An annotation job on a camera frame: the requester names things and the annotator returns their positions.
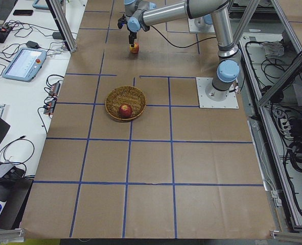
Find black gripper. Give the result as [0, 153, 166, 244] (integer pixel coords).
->
[117, 14, 141, 47]

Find yellow red apple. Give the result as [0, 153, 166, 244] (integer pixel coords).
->
[129, 42, 140, 54]

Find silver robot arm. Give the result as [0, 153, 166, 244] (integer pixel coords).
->
[195, 14, 213, 26]
[111, 19, 219, 97]

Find woven wicker basket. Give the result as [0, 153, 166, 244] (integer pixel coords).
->
[105, 86, 146, 122]

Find dark red basket apple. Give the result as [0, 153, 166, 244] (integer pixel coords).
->
[119, 104, 132, 119]

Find black power adapter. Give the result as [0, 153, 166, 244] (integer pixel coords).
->
[26, 41, 40, 49]

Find teach pendant tablet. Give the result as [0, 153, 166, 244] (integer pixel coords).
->
[2, 47, 47, 82]

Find black smartphone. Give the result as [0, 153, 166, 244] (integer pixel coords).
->
[13, 9, 33, 16]

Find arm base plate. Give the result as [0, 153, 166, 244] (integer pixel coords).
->
[196, 77, 239, 109]
[188, 18, 215, 34]

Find aluminium frame post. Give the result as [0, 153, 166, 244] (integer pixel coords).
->
[46, 0, 77, 53]

